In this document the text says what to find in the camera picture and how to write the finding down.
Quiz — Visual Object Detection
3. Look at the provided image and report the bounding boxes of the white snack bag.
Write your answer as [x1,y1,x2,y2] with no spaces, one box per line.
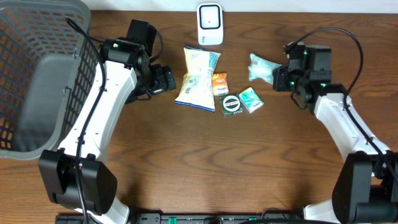
[174,46,222,113]

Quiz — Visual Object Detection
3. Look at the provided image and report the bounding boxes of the white barcode scanner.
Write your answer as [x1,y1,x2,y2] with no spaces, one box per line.
[197,2,224,45]

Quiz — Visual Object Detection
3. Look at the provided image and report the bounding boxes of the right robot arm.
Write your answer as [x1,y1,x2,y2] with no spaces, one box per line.
[273,42,397,223]

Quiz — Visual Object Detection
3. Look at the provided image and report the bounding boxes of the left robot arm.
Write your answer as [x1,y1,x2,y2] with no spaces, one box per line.
[39,20,176,223]

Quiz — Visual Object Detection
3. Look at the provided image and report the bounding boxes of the green Zam-Buk box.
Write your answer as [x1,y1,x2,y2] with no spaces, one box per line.
[220,93,243,116]

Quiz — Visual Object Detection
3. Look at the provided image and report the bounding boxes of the orange Kleenex tissue pack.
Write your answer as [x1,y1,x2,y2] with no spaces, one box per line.
[212,73,229,96]

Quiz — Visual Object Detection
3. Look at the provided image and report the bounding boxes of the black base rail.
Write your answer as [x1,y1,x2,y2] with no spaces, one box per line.
[55,213,312,224]

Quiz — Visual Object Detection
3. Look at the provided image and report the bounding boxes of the grey plastic basket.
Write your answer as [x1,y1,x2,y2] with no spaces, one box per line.
[1,0,98,160]

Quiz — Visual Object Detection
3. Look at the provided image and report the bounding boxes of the teal Kleenex tissue pack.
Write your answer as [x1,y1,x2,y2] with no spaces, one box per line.
[239,87,264,113]

